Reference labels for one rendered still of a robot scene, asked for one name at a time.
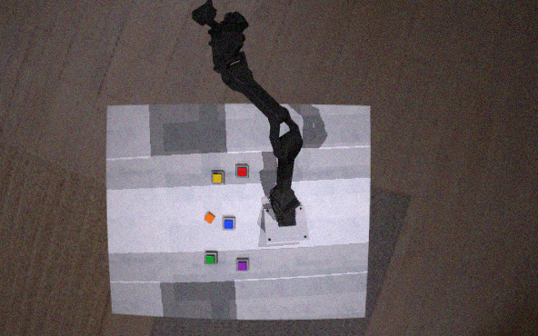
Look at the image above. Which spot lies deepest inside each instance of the orange block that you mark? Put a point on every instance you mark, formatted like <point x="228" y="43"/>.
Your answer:
<point x="209" y="217"/>

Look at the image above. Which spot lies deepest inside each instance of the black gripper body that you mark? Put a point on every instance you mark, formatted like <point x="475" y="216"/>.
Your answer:
<point x="205" y="14"/>

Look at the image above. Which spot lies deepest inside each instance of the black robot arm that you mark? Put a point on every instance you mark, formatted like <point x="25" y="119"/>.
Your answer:
<point x="239" y="77"/>

